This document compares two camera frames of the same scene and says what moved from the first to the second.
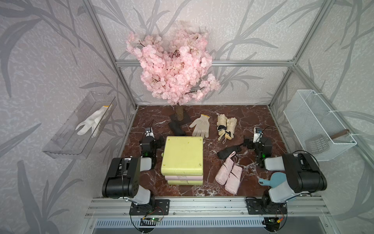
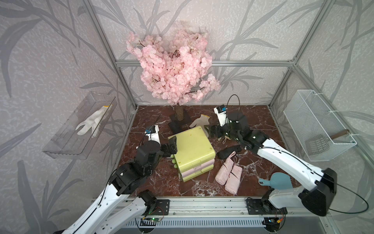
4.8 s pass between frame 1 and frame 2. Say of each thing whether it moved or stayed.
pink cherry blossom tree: stayed
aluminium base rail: stayed
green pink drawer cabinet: moved
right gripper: moved
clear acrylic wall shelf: stayed
